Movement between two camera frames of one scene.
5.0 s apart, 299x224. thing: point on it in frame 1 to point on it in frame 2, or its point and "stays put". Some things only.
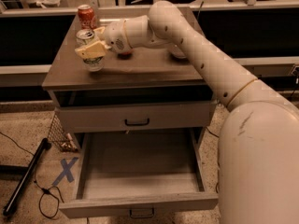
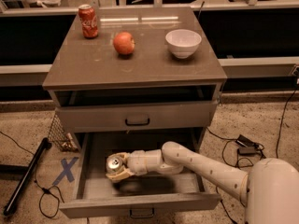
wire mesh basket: x=59 y=136 stays put
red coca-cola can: x=86 y=15 stays put
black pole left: x=10 y=204 stays put
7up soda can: x=84 y=37 to x=114 y=163
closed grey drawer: x=179 y=115 stays put
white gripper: x=114 y=37 to x=137 y=162
